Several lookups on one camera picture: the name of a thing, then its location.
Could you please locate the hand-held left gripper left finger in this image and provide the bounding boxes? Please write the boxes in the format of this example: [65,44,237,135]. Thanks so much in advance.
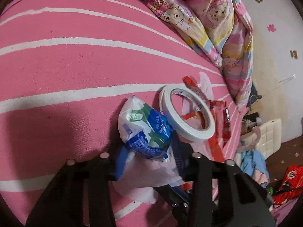
[26,143,129,227]

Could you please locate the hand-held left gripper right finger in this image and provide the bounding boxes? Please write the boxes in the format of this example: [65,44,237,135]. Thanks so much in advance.
[171,131,277,227]

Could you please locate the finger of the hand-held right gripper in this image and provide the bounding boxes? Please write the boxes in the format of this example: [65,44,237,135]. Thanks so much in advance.
[153,183,193,210]

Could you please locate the pink plastic bag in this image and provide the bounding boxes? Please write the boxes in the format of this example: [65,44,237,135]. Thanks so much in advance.
[112,72,228,205]

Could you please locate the blue green tissue packet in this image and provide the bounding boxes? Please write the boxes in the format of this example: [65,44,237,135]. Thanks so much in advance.
[118,95,176,161]

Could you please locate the blue clothes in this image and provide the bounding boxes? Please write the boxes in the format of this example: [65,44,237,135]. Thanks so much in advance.
[241,149,270,185]

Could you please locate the white tape roll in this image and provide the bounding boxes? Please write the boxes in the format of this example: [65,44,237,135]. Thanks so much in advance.
[159,84,216,143]

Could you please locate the red printed bag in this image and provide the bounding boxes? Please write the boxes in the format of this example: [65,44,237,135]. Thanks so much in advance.
[271,166,303,206]

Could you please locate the white padded chair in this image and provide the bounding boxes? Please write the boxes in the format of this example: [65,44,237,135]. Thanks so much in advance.
[234,118,283,168]

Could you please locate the dark blue pillow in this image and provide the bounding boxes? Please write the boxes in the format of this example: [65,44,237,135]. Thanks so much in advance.
[247,80,263,109]

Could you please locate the pink striped bed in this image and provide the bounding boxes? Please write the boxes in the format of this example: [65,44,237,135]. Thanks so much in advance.
[0,0,239,227]

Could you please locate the cartoon print quilt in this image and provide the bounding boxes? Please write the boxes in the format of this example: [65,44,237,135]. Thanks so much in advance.
[111,0,255,109]

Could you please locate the white wall cable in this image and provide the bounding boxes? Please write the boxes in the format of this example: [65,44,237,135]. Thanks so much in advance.
[278,74,296,84]

